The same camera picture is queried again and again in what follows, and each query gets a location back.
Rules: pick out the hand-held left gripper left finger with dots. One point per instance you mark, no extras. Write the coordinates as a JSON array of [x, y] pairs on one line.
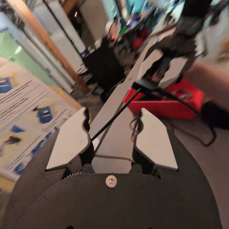
[[71, 141]]

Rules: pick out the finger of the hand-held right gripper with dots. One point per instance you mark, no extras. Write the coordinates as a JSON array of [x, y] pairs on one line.
[[175, 71], [148, 60]]

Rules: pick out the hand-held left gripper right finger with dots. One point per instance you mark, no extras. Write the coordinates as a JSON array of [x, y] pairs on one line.
[[155, 144]]

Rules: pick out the red plastic bin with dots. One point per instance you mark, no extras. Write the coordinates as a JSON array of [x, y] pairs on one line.
[[161, 109]]

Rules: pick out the person's right hand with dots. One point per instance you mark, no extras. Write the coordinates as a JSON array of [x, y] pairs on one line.
[[211, 82]]

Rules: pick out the black bulky object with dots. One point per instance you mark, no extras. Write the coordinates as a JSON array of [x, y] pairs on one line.
[[103, 68]]

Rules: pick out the printed instruction sheet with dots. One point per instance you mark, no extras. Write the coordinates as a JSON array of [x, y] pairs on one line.
[[26, 107]]

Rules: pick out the wooden post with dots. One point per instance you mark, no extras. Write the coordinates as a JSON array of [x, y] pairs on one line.
[[44, 37]]

